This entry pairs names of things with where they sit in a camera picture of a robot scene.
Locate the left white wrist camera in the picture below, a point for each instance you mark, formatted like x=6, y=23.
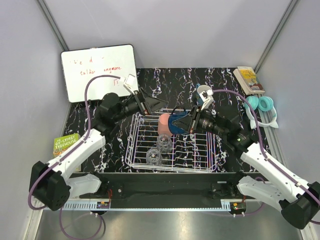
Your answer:
x=130, y=83

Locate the white wire dish rack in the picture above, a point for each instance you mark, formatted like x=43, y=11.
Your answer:
x=189, y=153

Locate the light blue mug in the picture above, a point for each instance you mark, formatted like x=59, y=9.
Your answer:
x=200, y=88

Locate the clear glass cup rear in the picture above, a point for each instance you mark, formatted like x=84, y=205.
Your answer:
x=164, y=144

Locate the white slotted cable duct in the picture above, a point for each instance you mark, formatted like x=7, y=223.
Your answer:
x=87, y=205

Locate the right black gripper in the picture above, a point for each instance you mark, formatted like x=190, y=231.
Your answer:
x=185, y=122

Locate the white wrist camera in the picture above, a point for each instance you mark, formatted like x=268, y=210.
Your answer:
x=130, y=83
x=206, y=98

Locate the green treehouse book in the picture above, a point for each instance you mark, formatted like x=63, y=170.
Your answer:
x=61, y=144

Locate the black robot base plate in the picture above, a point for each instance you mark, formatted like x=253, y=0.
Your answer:
x=173, y=191

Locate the white whiteboard with red writing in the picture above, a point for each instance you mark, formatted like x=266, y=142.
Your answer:
x=80, y=66

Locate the yellow cover book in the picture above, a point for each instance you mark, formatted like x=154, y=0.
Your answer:
x=248, y=80

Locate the dark blue mug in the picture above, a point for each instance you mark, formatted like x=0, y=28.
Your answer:
x=177, y=123

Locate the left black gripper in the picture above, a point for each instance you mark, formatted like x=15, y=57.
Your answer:
x=152, y=103

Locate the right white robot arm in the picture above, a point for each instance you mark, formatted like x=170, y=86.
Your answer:
x=295, y=198

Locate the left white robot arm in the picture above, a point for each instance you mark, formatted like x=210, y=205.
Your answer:
x=52, y=183

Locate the pink plastic cup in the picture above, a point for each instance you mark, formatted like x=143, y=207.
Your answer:
x=163, y=125

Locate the clear glass cup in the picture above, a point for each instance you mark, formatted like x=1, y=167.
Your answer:
x=154, y=157
x=164, y=144

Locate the teal cat ear headphones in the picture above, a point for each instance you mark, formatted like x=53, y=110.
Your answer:
x=264, y=104

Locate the clear glass cup front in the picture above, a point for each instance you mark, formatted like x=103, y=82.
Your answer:
x=154, y=157

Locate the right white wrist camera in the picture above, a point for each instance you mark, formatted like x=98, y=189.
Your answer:
x=206, y=98

